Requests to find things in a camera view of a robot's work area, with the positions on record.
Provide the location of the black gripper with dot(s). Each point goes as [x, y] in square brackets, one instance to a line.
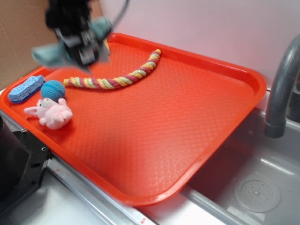
[71, 21]

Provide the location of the light blue cloth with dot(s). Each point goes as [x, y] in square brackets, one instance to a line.
[53, 55]

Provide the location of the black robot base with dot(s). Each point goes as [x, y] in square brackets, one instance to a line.
[22, 162]

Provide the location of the yellow sponge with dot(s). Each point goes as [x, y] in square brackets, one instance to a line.
[107, 46]

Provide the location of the blue rubber ball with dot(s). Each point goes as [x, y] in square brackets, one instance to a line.
[53, 90]

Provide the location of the pink plush toy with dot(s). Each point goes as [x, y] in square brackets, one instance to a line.
[51, 114]

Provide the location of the blue sponge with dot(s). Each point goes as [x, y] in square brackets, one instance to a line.
[26, 90]

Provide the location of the brown cardboard panel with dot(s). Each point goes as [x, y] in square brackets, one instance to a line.
[22, 27]

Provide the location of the red plastic tray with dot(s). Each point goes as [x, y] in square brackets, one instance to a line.
[142, 143]

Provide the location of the grey faucet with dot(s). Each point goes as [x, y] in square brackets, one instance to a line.
[284, 99]

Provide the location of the grey toy sink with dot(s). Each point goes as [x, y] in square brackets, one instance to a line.
[208, 198]

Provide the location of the sink drain cover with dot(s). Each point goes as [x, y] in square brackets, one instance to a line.
[257, 193]

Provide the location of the multicolour twisted rope toy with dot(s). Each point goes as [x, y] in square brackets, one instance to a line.
[118, 82]

